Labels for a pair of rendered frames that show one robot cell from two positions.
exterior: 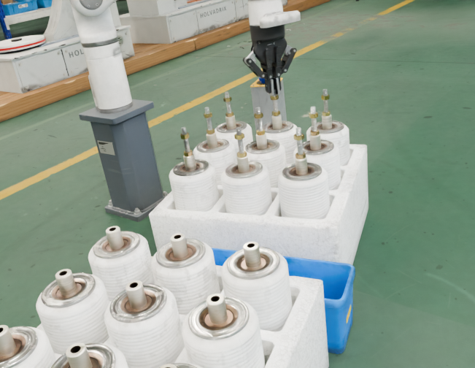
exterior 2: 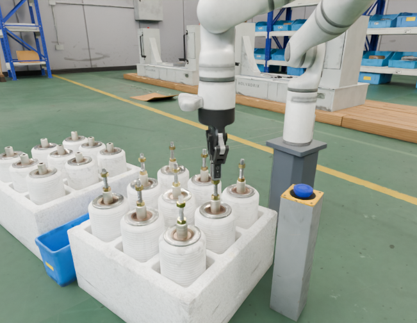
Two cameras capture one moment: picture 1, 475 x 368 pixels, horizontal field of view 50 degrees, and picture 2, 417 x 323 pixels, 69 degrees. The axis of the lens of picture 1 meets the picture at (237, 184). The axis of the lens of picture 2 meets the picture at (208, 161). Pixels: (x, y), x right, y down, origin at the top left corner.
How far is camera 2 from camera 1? 1.44 m
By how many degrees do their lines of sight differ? 90
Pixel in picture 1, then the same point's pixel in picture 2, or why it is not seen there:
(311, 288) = (32, 207)
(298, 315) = (24, 200)
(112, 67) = (287, 109)
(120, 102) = (285, 136)
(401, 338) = (22, 304)
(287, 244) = not seen: hidden behind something
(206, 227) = not seen: hidden behind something
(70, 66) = not seen: outside the picture
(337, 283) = (66, 259)
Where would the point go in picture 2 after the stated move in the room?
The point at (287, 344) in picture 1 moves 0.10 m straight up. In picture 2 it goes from (15, 195) to (6, 165)
